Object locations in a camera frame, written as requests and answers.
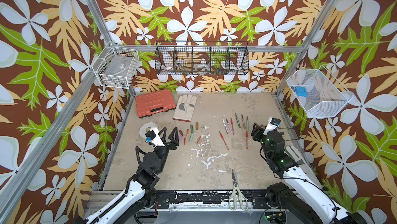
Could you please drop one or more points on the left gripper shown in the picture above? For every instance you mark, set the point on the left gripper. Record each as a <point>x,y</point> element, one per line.
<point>169,145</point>

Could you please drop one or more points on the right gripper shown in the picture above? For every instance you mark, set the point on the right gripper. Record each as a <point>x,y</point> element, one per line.
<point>258,132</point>

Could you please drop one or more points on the light green pen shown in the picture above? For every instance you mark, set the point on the light green pen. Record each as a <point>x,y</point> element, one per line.
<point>247,124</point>

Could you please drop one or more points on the brown orange pen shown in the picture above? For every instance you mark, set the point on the brown orange pen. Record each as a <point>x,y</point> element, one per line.
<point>244,123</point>

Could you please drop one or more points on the pink pen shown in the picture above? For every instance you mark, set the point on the pink pen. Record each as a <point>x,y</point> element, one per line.
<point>229,127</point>

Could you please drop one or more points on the brown white marker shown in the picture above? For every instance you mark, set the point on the brown white marker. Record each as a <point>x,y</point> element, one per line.
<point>225,125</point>

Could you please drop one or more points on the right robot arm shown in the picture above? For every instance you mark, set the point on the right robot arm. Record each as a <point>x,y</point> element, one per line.
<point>298,193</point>

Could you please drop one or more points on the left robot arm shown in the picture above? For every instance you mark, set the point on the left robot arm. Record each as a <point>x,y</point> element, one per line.
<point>140,191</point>

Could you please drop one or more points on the white tape roll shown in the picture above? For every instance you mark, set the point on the white tape roll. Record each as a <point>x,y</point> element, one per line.
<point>146,127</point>

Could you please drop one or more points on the beige work glove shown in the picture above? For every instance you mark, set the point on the beige work glove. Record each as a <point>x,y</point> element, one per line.
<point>185,108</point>

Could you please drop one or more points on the red plastic tool case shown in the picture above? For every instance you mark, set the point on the red plastic tool case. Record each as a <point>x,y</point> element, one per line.
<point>154,102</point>

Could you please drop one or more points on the blue object in basket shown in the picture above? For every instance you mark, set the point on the blue object in basket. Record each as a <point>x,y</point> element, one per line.
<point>301,91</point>

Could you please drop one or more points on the white mesh basket right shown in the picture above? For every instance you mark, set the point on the white mesh basket right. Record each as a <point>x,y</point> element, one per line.
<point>327,96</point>

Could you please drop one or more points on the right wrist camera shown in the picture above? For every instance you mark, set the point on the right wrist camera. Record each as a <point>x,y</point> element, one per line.
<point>273,124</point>

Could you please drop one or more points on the white-handled scissors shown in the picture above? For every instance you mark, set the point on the white-handled scissors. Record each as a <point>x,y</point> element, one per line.
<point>237,196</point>

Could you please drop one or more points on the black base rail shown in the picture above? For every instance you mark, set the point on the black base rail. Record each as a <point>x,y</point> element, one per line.
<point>163,199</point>

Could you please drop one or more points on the black wire basket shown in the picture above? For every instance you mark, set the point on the black wire basket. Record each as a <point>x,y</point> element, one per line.
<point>201,57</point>

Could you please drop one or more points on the white wire basket left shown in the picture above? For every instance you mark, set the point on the white wire basket left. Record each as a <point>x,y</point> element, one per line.
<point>115,66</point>

